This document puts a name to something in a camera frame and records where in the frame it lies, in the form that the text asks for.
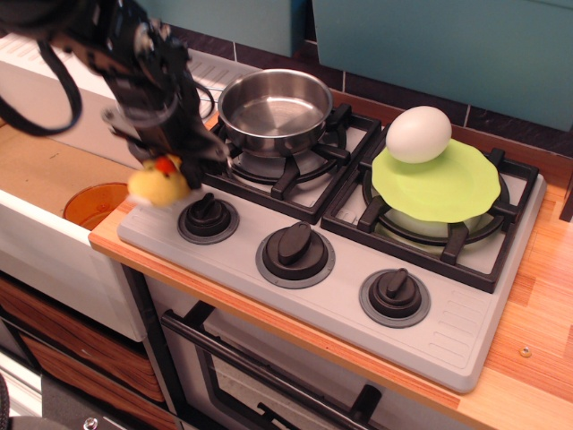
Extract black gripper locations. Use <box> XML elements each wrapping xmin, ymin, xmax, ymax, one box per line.
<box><xmin>101</xmin><ymin>96</ymin><xmax>229</xmax><ymax>190</ymax></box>

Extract yellow stuffed duck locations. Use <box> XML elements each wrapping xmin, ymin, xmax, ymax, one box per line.
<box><xmin>127</xmin><ymin>154</ymin><xmax>191</xmax><ymax>207</ymax></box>

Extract white egg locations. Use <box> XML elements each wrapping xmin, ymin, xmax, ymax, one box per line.
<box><xmin>386</xmin><ymin>106</ymin><xmax>452</xmax><ymax>164</ymax></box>

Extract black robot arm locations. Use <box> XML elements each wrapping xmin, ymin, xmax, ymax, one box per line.
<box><xmin>1</xmin><ymin>1</ymin><xmax>230</xmax><ymax>189</ymax></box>

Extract black left stove knob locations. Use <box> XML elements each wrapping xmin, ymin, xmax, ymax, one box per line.
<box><xmin>177</xmin><ymin>193</ymin><xmax>239</xmax><ymax>245</ymax></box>

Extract black stove knob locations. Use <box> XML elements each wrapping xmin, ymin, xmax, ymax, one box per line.
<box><xmin>359</xmin><ymin>268</ymin><xmax>431</xmax><ymax>329</ymax></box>
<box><xmin>177</xmin><ymin>193</ymin><xmax>239</xmax><ymax>245</ymax></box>
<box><xmin>255</xmin><ymin>221</ymin><xmax>336</xmax><ymax>289</ymax></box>

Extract silver metal pan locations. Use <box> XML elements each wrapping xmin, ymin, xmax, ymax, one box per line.
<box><xmin>218</xmin><ymin>69</ymin><xmax>333</xmax><ymax>158</ymax></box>

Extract black middle stove knob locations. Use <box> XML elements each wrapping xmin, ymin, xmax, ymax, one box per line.
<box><xmin>255</xmin><ymin>221</ymin><xmax>336</xmax><ymax>289</ymax></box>

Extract grey toy stove top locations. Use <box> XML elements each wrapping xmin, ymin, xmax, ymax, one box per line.
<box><xmin>117</xmin><ymin>106</ymin><xmax>546</xmax><ymax>393</ymax></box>

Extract black right stove knob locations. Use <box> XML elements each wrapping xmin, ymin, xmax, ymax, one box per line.
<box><xmin>359</xmin><ymin>268</ymin><xmax>431</xmax><ymax>329</ymax></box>

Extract green plate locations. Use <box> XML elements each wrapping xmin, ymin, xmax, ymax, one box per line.
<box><xmin>372</xmin><ymin>139</ymin><xmax>501</xmax><ymax>223</ymax></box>

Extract orange plastic cup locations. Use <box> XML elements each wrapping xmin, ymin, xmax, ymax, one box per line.
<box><xmin>63</xmin><ymin>182</ymin><xmax>128</xmax><ymax>230</ymax></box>

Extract black left burner grate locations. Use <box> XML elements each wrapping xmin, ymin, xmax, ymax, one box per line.
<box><xmin>204</xmin><ymin>104</ymin><xmax>382</xmax><ymax>224</ymax></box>

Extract black burner grate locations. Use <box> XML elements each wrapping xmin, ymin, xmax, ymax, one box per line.
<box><xmin>321</xmin><ymin>142</ymin><xmax>543</xmax><ymax>294</ymax></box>
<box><xmin>204</xmin><ymin>104</ymin><xmax>382</xmax><ymax>224</ymax></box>

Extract white toy sink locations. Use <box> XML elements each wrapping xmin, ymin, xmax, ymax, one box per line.
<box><xmin>1</xmin><ymin>34</ymin><xmax>256</xmax><ymax>342</ymax></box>

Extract wooden drawer fronts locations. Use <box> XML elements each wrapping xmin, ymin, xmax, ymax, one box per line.
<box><xmin>1</xmin><ymin>273</ymin><xmax>177</xmax><ymax>429</ymax></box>

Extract black right burner grate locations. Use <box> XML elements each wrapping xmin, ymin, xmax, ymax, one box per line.
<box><xmin>321</xmin><ymin>142</ymin><xmax>543</xmax><ymax>294</ymax></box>

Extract black braided cable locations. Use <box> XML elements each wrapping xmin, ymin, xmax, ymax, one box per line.
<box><xmin>0</xmin><ymin>374</ymin><xmax>10</xmax><ymax>430</ymax></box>
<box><xmin>0</xmin><ymin>39</ymin><xmax>84</xmax><ymax>138</ymax></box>

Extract oven door with handle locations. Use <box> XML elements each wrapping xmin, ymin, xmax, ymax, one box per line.
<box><xmin>160</xmin><ymin>302</ymin><xmax>382</xmax><ymax>429</ymax></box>

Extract black braided cable bottom left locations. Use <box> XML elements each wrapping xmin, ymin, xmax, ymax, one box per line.
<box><xmin>0</xmin><ymin>374</ymin><xmax>10</xmax><ymax>430</ymax></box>

